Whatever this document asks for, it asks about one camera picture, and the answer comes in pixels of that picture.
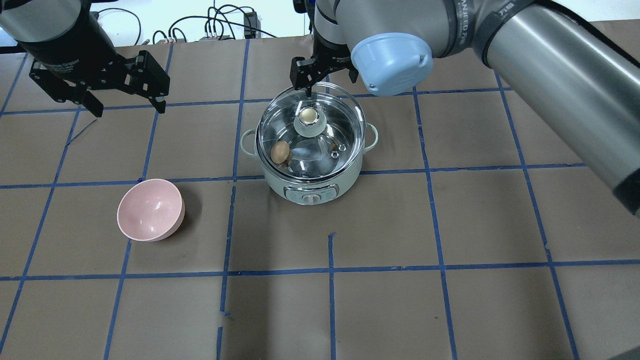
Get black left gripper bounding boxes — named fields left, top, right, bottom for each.
left=29, top=20, right=170, bottom=118

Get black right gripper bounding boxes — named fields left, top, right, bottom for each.
left=290, top=30, right=359, bottom=98

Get glass pot lid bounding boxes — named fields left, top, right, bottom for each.
left=253, top=81, right=371, bottom=183

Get brown egg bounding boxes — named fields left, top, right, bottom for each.
left=270, top=140, right=291, bottom=165

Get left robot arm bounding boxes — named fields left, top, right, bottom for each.
left=0, top=0, right=170, bottom=117

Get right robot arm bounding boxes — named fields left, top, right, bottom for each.
left=290, top=0, right=640, bottom=216

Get pale green electric pot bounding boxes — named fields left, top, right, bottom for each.
left=240, top=82, right=379, bottom=206

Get black power adapter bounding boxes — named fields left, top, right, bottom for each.
left=243, top=11, right=260, bottom=39

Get pink bowl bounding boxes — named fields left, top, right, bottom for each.
left=116, top=178, right=186, bottom=242

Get black cables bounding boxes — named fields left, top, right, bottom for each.
left=95, top=4, right=278, bottom=46

